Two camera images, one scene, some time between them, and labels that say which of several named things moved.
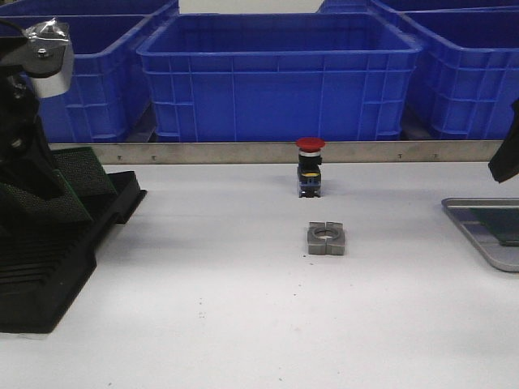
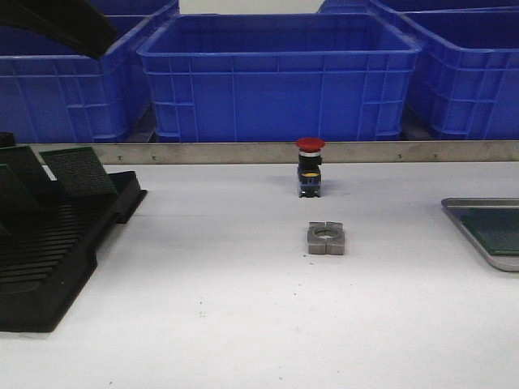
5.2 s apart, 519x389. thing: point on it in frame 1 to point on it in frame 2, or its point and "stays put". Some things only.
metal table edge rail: (334, 153) stays put
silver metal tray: (492, 224) stays put
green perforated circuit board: (62, 202) to (497, 228)
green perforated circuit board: (83, 169) stays put
